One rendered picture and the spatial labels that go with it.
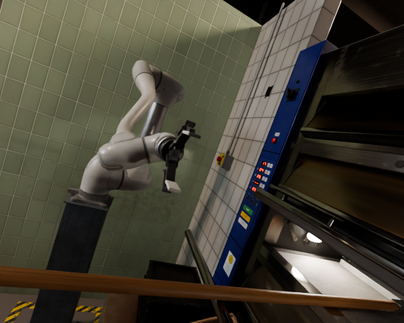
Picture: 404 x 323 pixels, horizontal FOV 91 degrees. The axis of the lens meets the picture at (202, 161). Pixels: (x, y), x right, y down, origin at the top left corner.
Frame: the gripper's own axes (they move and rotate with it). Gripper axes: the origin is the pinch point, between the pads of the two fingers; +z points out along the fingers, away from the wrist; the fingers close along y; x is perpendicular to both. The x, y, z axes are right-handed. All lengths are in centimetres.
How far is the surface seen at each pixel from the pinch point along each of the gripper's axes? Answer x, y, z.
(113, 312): -4, 89, -47
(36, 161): 67, 44, -117
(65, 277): 15.8, 26.3, 7.0
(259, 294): -28.9, 26.1, 7.4
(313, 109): -55, -36, -27
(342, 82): -55, -47, -19
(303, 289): -55, 29, 0
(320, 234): -40.1, 6.5, 8.2
